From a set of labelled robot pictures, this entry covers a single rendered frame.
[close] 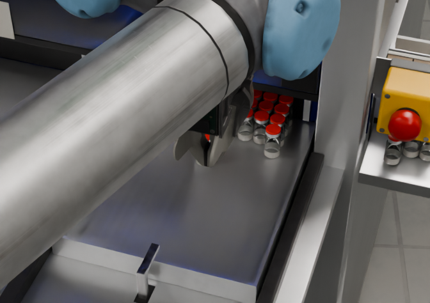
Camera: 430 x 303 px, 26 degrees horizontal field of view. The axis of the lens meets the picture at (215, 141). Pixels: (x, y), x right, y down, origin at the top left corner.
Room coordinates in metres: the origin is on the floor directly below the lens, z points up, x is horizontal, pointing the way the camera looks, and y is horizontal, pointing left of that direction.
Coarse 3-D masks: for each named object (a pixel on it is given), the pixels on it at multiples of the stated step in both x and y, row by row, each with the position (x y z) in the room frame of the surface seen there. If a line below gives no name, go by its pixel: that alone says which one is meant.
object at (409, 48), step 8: (400, 40) 1.09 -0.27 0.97; (408, 40) 1.09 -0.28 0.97; (416, 40) 1.09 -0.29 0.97; (424, 40) 1.09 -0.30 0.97; (392, 48) 1.12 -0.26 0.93; (400, 48) 1.09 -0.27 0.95; (408, 48) 1.09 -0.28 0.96; (416, 48) 1.08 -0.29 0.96; (424, 48) 1.08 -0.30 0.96; (392, 56) 1.10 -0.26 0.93; (400, 56) 1.10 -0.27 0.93; (408, 56) 1.10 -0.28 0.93; (416, 56) 1.10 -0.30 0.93; (424, 56) 1.10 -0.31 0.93; (376, 96) 1.01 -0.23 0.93; (376, 104) 1.01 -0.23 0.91; (376, 112) 1.01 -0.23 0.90; (376, 120) 1.01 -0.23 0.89
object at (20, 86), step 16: (0, 64) 1.15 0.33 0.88; (16, 64) 1.15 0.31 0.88; (32, 64) 1.15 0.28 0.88; (0, 80) 1.11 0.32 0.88; (16, 80) 1.11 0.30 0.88; (32, 80) 1.11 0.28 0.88; (48, 80) 1.11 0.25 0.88; (0, 96) 1.07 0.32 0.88; (16, 96) 1.07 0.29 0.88; (0, 112) 1.03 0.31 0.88
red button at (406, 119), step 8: (400, 112) 0.88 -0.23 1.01; (408, 112) 0.87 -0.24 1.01; (392, 120) 0.87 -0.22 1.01; (400, 120) 0.86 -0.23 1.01; (408, 120) 0.86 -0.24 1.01; (416, 120) 0.86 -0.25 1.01; (392, 128) 0.86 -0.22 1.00; (400, 128) 0.86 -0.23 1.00; (408, 128) 0.86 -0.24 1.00; (416, 128) 0.86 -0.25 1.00; (392, 136) 0.87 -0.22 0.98; (400, 136) 0.86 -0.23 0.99; (408, 136) 0.86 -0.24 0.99; (416, 136) 0.86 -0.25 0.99
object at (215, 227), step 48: (240, 144) 0.96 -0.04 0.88; (288, 144) 0.96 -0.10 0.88; (144, 192) 0.87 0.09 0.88; (192, 192) 0.87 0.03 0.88; (240, 192) 0.87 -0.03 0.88; (288, 192) 0.83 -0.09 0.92; (96, 240) 0.78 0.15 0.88; (144, 240) 0.78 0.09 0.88; (192, 240) 0.78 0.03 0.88; (240, 240) 0.78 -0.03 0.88; (192, 288) 0.71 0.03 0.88; (240, 288) 0.69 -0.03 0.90
